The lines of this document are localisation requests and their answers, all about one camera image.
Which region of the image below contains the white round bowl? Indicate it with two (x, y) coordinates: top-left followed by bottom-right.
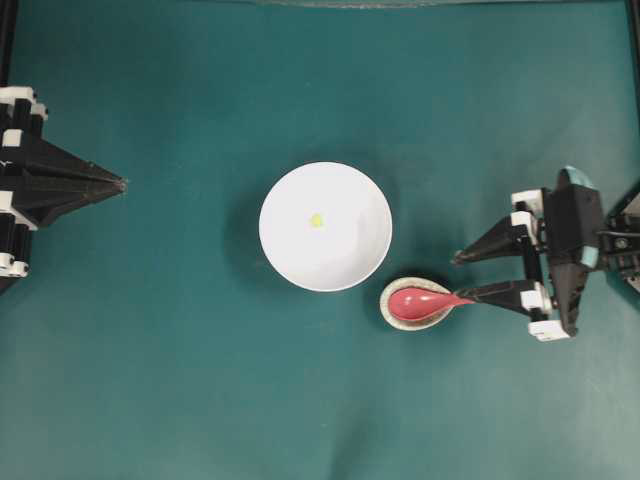
(258, 162), (393, 293)

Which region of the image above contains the pink spoon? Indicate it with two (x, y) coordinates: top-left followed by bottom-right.
(388, 287), (473, 322)

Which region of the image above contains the small speckled ceramic dish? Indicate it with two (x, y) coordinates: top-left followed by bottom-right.
(379, 277), (452, 331)

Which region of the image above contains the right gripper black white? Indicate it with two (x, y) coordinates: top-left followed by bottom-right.
(452, 183), (604, 342)

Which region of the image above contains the black frame rail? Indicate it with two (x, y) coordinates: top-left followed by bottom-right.
(0, 0), (19, 87)

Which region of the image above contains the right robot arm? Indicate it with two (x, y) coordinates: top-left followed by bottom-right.
(454, 184), (639, 342)

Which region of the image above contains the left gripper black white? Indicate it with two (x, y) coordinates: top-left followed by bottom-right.
(1, 86), (125, 278)

